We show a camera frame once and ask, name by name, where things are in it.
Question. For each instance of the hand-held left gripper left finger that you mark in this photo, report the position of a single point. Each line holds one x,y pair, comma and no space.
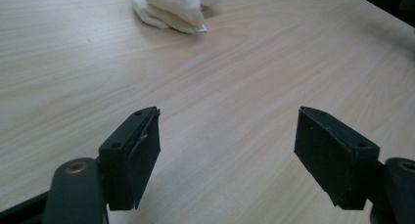
120,171

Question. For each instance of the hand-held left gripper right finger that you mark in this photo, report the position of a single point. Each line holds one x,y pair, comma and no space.
329,158

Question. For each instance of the white cloth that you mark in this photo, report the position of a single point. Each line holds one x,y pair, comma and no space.
173,8

